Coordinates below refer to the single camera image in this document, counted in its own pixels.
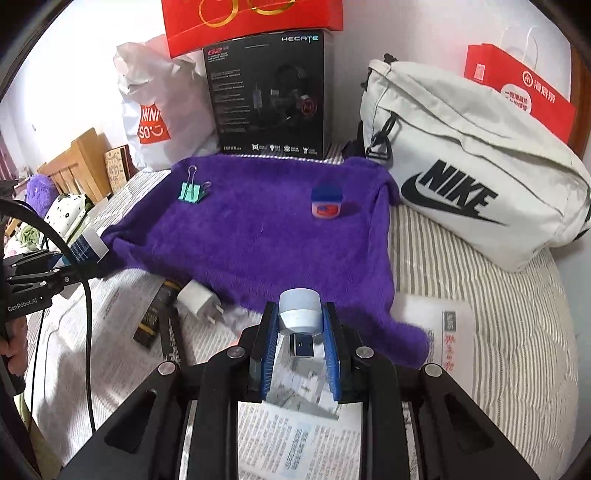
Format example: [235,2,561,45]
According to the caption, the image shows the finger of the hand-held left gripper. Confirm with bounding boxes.
[4,248,70,269]
[7,261,114,298]

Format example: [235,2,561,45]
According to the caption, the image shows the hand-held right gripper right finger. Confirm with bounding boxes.
[321,302,541,480]

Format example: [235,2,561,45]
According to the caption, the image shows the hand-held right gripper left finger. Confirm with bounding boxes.
[58,302,280,480]

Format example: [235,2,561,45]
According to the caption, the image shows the white and blue tube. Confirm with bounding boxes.
[69,229,110,266]

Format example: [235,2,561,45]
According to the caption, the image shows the white plug-in night light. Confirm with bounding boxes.
[278,288,324,358]

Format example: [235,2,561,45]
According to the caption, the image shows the white plug charger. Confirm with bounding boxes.
[178,279,227,326]

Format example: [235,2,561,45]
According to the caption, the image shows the white shoulder bag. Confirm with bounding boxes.
[358,58,591,273]

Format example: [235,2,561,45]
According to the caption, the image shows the person's left hand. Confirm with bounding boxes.
[0,318,29,377]

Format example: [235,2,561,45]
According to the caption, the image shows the white spotted pillow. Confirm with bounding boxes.
[44,194,93,241]

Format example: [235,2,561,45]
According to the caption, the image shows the purple plush pillow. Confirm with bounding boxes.
[25,174,57,217]

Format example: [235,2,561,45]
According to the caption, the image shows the newspaper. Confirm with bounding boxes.
[28,265,414,480]

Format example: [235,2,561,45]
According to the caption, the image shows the black and gold packet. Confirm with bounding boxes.
[133,279,182,349]

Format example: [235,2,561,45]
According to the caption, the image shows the white printed leaflet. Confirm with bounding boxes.
[394,293,476,374]

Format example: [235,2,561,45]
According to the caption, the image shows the purple fluffy towel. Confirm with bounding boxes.
[100,154,432,370]

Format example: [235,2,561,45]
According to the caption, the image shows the wooden headboard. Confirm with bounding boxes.
[37,128,139,206]

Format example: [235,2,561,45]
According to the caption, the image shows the brown patterned box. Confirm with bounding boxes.
[104,144,137,188]

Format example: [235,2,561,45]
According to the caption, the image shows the green binder clip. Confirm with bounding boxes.
[178,166,213,204]

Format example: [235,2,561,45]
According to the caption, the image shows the pink jar with blue lid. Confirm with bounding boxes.
[310,185,347,219]

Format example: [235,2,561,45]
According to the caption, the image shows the white plastic shopping bag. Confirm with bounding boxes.
[115,34,220,171]

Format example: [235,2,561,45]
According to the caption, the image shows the black headset box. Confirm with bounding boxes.
[203,30,335,160]

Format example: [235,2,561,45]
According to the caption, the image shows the red gift box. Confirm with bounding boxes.
[161,0,345,58]

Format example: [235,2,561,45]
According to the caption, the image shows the red paper bag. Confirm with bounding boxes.
[464,44,578,144]

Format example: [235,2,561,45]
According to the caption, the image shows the black cable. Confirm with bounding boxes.
[0,198,100,432]

